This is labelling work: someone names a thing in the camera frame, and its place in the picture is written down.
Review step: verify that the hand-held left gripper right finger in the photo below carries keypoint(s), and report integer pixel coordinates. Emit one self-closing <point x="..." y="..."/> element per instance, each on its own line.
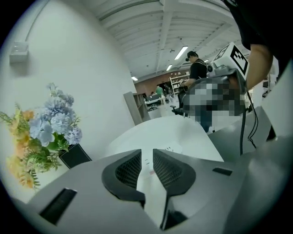
<point x="176" y="176"/>

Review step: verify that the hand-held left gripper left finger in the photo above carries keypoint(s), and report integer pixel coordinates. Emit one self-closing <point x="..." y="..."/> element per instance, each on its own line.
<point x="114" y="178"/>

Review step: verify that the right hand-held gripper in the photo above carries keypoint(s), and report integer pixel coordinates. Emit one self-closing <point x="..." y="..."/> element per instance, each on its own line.
<point x="229" y="59"/>

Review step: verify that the white paper strip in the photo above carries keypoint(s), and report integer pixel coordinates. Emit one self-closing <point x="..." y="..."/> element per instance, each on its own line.
<point x="148" y="180"/>

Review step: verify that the person's right forearm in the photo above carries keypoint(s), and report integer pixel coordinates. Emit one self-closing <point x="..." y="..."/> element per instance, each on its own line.
<point x="259" y="66"/>

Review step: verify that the white ceiling light panel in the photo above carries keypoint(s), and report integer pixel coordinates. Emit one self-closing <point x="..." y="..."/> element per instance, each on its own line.
<point x="134" y="78"/>
<point x="181" y="52"/>
<point x="169" y="67"/>

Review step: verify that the white shelf rack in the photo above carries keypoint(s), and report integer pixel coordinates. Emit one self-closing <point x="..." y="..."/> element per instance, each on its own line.
<point x="177" y="83"/>

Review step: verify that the black square vase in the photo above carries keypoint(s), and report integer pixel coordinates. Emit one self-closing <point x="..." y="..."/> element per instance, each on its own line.
<point x="74" y="156"/>

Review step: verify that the white office desk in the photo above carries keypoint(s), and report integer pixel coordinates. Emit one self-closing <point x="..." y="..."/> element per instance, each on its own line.
<point x="156" y="98"/>

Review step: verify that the small black office chair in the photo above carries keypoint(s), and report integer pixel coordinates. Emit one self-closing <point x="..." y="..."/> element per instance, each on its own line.
<point x="153" y="109"/>

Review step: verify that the grey open bookshelf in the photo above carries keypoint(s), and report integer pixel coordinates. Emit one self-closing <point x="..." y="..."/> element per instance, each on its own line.
<point x="135" y="107"/>

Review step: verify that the artificial flower bouquet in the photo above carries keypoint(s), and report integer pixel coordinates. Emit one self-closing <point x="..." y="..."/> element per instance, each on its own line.
<point x="45" y="128"/>

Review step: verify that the person's dark shirt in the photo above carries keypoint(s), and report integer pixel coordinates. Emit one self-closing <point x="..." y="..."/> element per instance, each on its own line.
<point x="263" y="20"/>

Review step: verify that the white wall junction box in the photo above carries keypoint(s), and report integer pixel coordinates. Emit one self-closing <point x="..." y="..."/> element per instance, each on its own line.
<point x="18" y="52"/>

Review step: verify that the white wall conduit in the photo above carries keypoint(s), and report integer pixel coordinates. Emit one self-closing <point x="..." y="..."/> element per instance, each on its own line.
<point x="36" y="20"/>

